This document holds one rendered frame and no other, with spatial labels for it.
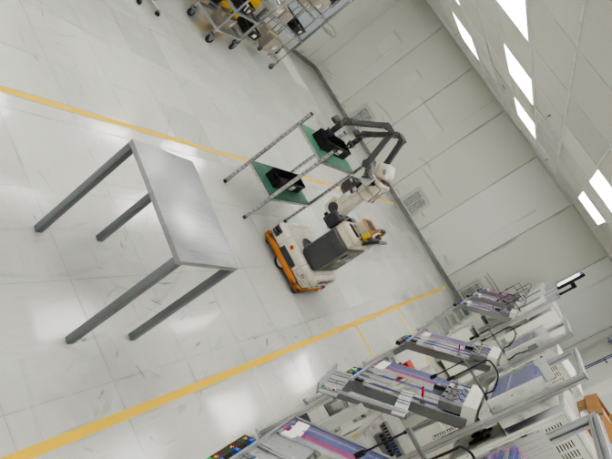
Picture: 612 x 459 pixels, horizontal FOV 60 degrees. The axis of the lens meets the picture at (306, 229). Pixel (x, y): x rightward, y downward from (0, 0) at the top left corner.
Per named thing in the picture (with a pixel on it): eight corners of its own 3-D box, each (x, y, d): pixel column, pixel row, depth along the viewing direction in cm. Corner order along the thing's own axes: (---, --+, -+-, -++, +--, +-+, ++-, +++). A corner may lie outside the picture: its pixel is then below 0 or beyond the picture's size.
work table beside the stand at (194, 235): (100, 236, 323) (192, 161, 297) (135, 340, 298) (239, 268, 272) (33, 226, 284) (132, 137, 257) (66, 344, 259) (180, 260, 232)
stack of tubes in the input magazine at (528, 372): (488, 401, 291) (533, 379, 282) (496, 380, 338) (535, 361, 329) (501, 422, 288) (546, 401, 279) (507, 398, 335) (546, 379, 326)
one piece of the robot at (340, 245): (325, 278, 541) (393, 235, 514) (302, 280, 492) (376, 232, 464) (311, 249, 550) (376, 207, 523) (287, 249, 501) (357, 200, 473)
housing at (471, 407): (457, 428, 296) (462, 404, 296) (468, 404, 341) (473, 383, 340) (472, 433, 293) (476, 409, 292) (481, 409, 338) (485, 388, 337)
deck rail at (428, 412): (346, 389, 322) (348, 380, 322) (347, 389, 324) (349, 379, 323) (464, 430, 293) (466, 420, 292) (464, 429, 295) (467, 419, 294)
